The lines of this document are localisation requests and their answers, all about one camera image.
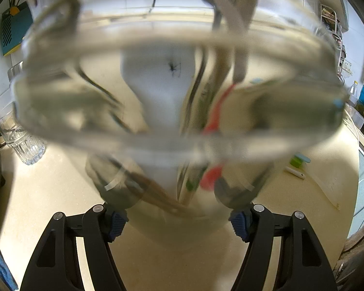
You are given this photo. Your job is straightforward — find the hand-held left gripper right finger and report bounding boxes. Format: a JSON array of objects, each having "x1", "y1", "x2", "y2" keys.
[{"x1": 229, "y1": 204, "x2": 339, "y2": 291}]

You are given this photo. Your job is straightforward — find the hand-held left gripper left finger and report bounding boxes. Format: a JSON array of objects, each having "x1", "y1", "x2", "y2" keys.
[{"x1": 20, "y1": 204, "x2": 129, "y2": 291}]

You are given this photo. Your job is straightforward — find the red plastic spoon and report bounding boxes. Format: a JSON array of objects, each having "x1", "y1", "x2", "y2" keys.
[{"x1": 199, "y1": 83, "x2": 241, "y2": 190}]

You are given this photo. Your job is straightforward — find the tall clear glass jar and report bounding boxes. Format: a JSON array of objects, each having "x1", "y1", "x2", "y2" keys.
[{"x1": 12, "y1": 0, "x2": 350, "y2": 228}]

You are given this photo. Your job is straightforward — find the white ceramic printed spoon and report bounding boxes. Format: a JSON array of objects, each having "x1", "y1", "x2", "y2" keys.
[{"x1": 120, "y1": 47, "x2": 201, "y2": 195}]

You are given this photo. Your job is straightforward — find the ribbed glass tumbler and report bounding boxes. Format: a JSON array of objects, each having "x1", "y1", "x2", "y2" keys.
[{"x1": 0, "y1": 113, "x2": 46, "y2": 166}]

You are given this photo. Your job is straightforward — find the blue cloth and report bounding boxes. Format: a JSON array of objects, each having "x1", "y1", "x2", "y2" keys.
[{"x1": 0, "y1": 248, "x2": 18, "y2": 291}]

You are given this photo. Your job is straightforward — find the clear plastic bottle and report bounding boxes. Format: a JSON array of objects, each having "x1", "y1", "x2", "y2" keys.
[{"x1": 347, "y1": 80, "x2": 361, "y2": 107}]

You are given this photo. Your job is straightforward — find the metal kitchen rack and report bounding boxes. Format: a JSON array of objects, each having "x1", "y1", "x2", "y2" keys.
[{"x1": 319, "y1": 2, "x2": 346, "y2": 78}]

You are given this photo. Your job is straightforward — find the teal wall utensil holder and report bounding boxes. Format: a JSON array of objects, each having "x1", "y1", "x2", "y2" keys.
[{"x1": 0, "y1": 1, "x2": 30, "y2": 57}]

